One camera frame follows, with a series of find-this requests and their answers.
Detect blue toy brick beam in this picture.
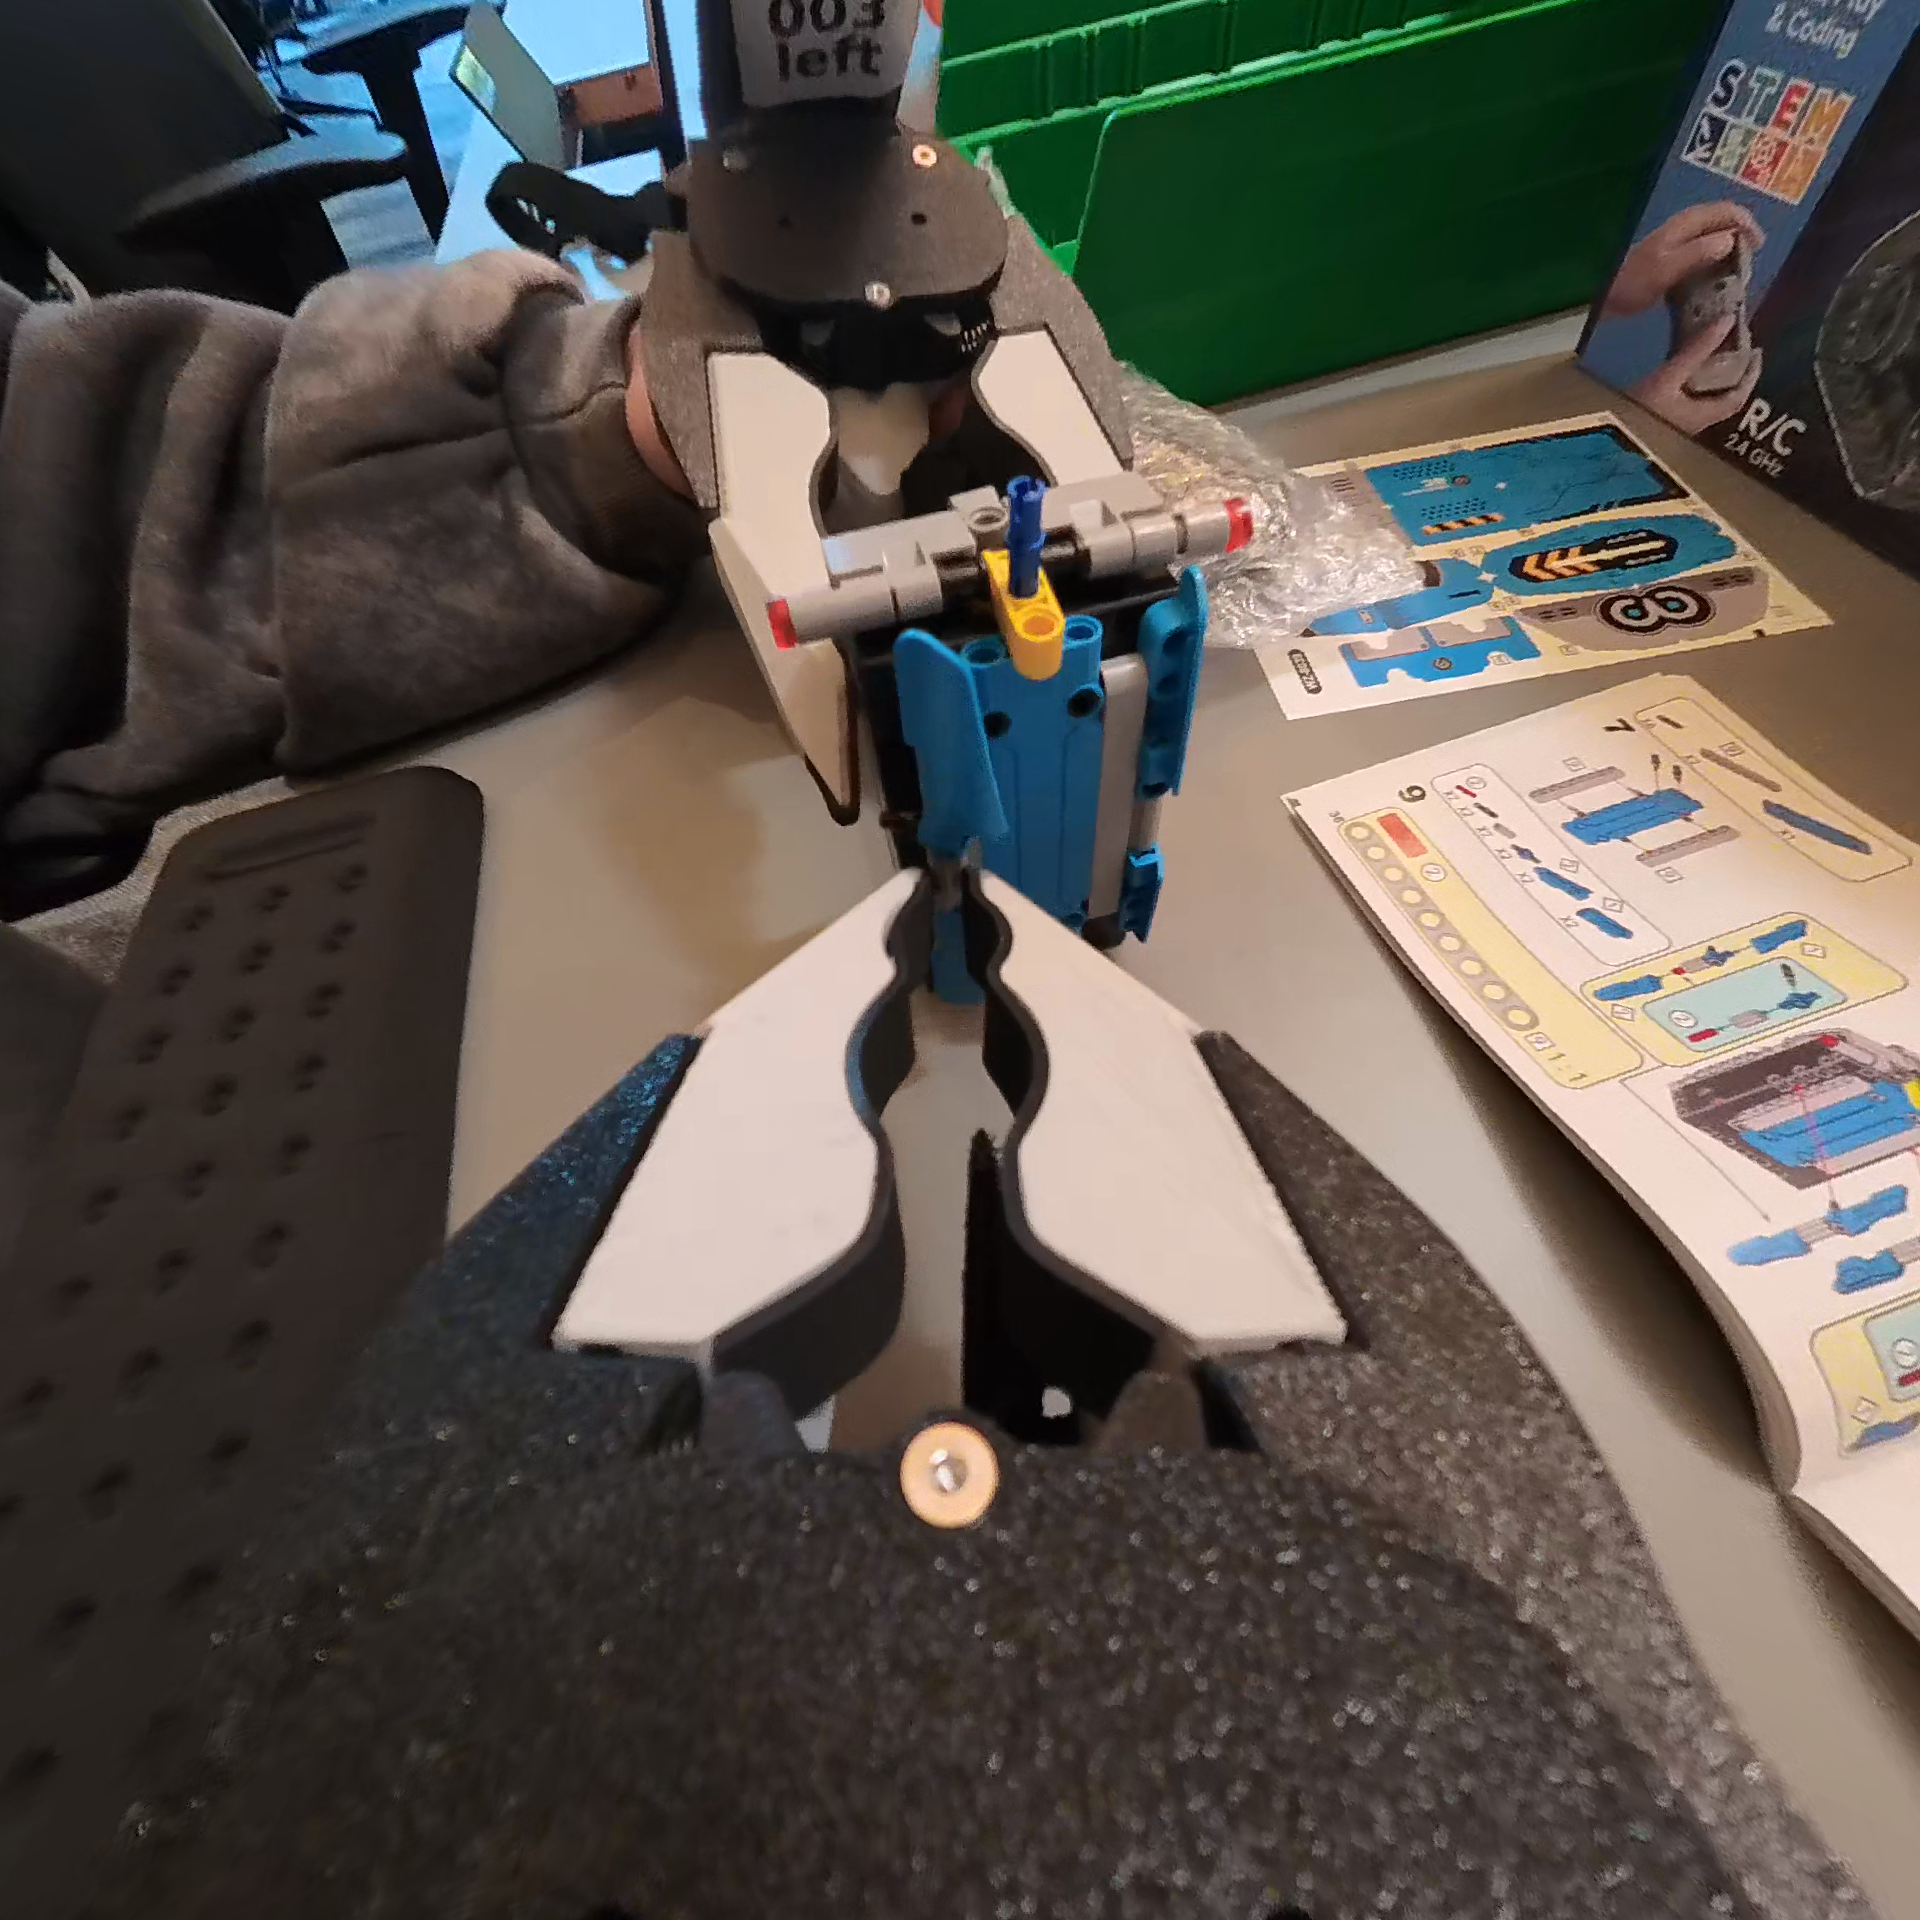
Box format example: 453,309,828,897
919,850,1021,1007

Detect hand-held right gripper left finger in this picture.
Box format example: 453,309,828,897
555,864,962,1416

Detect blue sticker sheet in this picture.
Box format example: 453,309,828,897
1247,416,1834,721

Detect grey desk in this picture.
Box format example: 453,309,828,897
301,301,1920,1920

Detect black perforated pad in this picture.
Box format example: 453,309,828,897
0,766,489,1920

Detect person's left forearm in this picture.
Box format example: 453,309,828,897
0,256,711,877

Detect crumpled clear plastic bag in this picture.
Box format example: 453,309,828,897
1128,361,1413,646

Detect black office chair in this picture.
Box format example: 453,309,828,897
0,0,415,301

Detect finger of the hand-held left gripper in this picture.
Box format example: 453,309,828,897
960,324,1144,511
708,350,904,828

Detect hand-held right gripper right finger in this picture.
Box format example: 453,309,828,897
960,870,1347,1434

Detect toy robot kit box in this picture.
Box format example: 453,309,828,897
1576,0,1920,570

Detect grey blue toy brick assembly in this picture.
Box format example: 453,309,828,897
765,474,1257,1007

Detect brick instruction booklet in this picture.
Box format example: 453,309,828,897
1284,676,1920,1636

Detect green plastic bin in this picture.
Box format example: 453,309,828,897
931,0,1772,406

